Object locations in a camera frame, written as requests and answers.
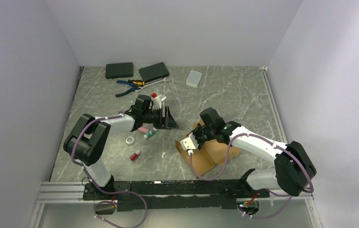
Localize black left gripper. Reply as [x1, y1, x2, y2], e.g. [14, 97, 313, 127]
[143, 106, 179, 130]

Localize brown cardboard paper box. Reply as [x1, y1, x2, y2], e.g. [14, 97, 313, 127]
[175, 137, 241, 179]

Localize green white glue stick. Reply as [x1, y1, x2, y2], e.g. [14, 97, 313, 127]
[144, 128, 157, 139]

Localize pink plastic tube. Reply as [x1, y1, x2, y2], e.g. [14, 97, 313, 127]
[137, 127, 150, 134]

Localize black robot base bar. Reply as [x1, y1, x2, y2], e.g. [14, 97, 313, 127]
[83, 179, 269, 212]

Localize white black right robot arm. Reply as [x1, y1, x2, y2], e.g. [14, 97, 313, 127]
[189, 108, 317, 197]

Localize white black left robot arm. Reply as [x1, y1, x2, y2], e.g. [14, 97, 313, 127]
[63, 95, 178, 200]

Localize black flat box right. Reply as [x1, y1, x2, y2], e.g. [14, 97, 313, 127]
[138, 62, 169, 81]

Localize black flat box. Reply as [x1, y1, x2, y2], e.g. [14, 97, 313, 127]
[105, 62, 134, 79]
[138, 62, 169, 81]

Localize black flat box left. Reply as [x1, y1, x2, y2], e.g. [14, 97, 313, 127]
[105, 62, 134, 79]

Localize silver tape roll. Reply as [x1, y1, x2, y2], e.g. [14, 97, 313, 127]
[125, 136, 136, 146]

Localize silver wrench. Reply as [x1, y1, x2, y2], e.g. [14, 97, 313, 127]
[135, 77, 172, 92]

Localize translucent white plastic container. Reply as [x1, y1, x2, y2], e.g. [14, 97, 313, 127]
[185, 70, 202, 88]

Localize small red bottle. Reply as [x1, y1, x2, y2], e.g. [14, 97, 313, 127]
[130, 151, 141, 162]

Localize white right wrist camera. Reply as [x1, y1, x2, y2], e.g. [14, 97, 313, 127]
[180, 133, 199, 155]

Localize blue handled pliers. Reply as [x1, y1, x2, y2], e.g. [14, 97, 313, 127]
[115, 80, 139, 97]

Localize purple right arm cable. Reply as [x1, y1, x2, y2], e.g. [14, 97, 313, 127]
[189, 133, 315, 220]

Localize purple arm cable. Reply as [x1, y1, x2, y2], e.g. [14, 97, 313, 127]
[189, 133, 315, 220]
[70, 111, 148, 228]

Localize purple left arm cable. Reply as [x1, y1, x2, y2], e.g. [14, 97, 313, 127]
[70, 111, 148, 228]

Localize aluminium frame rail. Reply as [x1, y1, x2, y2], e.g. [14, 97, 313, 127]
[28, 179, 315, 228]

